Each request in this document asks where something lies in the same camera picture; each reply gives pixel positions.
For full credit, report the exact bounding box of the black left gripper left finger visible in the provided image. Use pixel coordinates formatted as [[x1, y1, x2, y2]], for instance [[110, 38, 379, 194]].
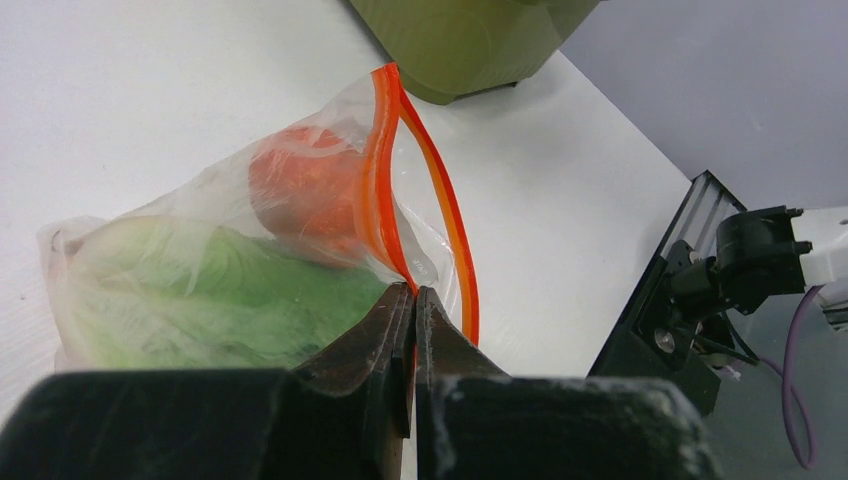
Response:
[[1, 284, 415, 479]]

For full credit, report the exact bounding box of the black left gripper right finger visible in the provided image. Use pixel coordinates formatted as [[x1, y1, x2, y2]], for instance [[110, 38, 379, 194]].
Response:
[[415, 287, 722, 479]]

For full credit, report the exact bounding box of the clear orange zip top bag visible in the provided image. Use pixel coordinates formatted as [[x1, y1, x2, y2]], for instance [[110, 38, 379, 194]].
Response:
[[38, 63, 480, 370]]

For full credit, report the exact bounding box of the orange tangerine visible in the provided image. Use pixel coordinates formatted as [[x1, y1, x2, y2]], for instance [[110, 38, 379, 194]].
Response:
[[248, 126, 366, 268]]

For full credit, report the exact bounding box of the green white lettuce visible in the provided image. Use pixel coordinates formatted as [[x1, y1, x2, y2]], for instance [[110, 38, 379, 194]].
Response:
[[44, 216, 387, 369]]

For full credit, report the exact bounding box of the olive green plastic bin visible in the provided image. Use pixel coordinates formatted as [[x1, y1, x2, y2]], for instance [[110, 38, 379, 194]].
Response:
[[350, 0, 600, 105]]

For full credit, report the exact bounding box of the black mounting base plate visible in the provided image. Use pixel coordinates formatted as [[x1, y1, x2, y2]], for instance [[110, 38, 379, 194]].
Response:
[[588, 170, 746, 416]]

